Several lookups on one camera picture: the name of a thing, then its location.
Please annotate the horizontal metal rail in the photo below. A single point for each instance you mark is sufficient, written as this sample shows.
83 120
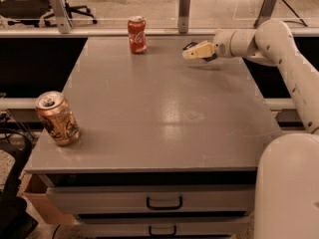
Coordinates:
27 104

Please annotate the grey drawer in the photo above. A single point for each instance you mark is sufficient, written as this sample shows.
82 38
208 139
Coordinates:
186 226
132 199

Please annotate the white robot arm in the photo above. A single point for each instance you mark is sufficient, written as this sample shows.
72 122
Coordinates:
286 204

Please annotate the dark blue rxbar wrapper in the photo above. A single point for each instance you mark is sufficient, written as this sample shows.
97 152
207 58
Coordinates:
191 45

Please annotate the wooden box under table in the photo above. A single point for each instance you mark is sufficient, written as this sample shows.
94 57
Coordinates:
34 190

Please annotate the black office chair background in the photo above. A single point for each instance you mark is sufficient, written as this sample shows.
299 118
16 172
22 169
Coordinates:
29 12

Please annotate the left metal bracket post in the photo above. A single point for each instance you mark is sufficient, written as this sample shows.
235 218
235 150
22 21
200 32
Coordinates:
62 20

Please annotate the black lower drawer handle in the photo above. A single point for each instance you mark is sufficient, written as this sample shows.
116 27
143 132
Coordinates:
162 231

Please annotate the black chair at left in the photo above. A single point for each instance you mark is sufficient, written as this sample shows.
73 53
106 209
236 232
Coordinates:
15 222

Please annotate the black drawer handle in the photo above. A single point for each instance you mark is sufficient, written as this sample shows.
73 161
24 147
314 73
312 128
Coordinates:
164 204
162 231

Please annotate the orange gold soda can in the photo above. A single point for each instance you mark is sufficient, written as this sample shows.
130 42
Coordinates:
57 118

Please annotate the right metal bracket post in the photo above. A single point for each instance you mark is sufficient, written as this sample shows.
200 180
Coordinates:
265 12

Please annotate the black upper drawer handle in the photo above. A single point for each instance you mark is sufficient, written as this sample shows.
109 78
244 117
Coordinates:
164 204

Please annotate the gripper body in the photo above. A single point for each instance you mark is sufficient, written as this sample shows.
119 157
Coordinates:
221 45

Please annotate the middle metal bracket post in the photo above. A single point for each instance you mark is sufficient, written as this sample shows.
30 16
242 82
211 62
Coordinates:
183 16

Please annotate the metal bracket post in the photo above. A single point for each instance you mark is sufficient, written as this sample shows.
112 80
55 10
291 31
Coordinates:
183 16
62 20
265 12

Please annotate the upper grey drawer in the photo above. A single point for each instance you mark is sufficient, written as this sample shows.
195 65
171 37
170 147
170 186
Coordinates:
132 199

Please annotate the lower grey drawer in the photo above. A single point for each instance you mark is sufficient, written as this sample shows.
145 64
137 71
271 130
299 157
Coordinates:
186 226

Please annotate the red coca-cola can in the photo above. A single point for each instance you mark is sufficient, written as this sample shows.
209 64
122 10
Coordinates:
137 36

